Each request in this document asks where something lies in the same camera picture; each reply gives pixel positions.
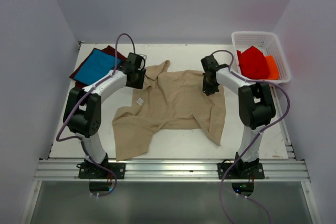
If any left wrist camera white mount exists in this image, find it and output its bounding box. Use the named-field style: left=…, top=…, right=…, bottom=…
left=139, top=54, right=147, bottom=61

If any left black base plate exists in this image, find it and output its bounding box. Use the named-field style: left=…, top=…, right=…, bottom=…
left=76, top=162, right=126, bottom=179

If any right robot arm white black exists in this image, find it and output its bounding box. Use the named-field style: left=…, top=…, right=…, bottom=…
left=201, top=55, right=276, bottom=178

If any white plastic basket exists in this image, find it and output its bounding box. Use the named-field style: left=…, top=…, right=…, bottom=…
left=232, top=31, right=291, bottom=83

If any maroon t shirt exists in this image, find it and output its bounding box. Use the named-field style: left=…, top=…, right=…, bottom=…
left=69, top=46, right=127, bottom=88

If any orange t shirt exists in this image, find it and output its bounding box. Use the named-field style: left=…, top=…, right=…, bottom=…
left=265, top=56, right=280, bottom=80

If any red t shirt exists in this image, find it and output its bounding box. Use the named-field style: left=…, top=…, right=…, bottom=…
left=237, top=46, right=269, bottom=80

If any blue t shirt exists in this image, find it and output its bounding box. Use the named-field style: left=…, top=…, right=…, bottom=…
left=72, top=48, right=115, bottom=86

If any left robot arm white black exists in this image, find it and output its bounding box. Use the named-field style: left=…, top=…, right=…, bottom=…
left=56, top=52, right=146, bottom=178

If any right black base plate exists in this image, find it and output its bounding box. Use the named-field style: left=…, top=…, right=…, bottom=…
left=217, top=159, right=265, bottom=179

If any beige t shirt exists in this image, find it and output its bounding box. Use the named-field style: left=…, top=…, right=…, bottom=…
left=112, top=60, right=226, bottom=161

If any aluminium mounting rail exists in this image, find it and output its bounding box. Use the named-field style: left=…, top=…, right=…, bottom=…
left=34, top=158, right=310, bottom=182

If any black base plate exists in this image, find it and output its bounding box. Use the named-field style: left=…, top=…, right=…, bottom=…
left=76, top=162, right=126, bottom=179
left=217, top=159, right=265, bottom=179

